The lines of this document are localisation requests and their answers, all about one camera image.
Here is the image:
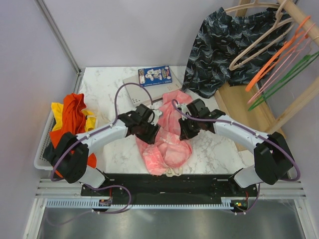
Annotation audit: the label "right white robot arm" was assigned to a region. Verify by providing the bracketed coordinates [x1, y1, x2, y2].
[172, 99, 294, 196]

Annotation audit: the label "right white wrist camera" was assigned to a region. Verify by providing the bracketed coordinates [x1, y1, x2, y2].
[175, 104, 191, 120]

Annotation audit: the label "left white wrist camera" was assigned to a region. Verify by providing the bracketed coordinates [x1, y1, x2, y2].
[150, 109, 163, 125]

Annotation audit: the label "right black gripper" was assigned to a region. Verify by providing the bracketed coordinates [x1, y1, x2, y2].
[179, 115, 201, 140]

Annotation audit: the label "pink patterned shorts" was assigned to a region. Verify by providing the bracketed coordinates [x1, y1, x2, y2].
[136, 90, 192, 177]

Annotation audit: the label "pink wire hanger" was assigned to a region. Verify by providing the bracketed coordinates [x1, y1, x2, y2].
[247, 24, 315, 105]

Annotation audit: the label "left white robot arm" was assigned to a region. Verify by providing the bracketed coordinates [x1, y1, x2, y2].
[43, 104, 163, 196]

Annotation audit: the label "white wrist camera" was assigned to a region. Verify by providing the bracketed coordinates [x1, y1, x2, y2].
[150, 109, 163, 125]
[175, 104, 191, 120]

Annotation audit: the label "orange garment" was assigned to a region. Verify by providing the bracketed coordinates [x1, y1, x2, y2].
[49, 93, 97, 177]

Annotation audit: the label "blue booklet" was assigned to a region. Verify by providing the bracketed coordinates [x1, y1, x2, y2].
[138, 65, 172, 87]

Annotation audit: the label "white laundry basket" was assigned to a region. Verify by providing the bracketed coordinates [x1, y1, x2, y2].
[33, 111, 55, 171]

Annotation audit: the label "yellow garment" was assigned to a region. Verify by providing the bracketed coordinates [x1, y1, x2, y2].
[51, 103, 97, 132]

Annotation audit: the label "aluminium frame post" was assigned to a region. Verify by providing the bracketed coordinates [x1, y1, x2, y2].
[36, 0, 83, 75]

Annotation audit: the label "white slotted cable duct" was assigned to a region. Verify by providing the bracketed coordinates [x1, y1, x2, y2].
[46, 199, 234, 210]

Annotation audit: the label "beige hanger under dark shorts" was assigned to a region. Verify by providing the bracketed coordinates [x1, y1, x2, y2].
[225, 0, 280, 16]

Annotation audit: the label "wooden hanger rack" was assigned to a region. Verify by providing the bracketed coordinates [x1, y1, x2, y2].
[214, 0, 319, 152]

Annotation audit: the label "beige plastic hanger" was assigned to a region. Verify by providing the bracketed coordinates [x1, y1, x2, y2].
[228, 0, 295, 72]

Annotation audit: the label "green plastic hanger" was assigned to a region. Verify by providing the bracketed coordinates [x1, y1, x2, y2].
[248, 51, 319, 112]

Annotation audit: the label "dark leaf-print shorts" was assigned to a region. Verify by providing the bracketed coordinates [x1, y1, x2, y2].
[182, 7, 291, 99]

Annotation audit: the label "orange plastic hanger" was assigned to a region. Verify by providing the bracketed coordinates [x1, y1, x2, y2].
[245, 15, 311, 92]

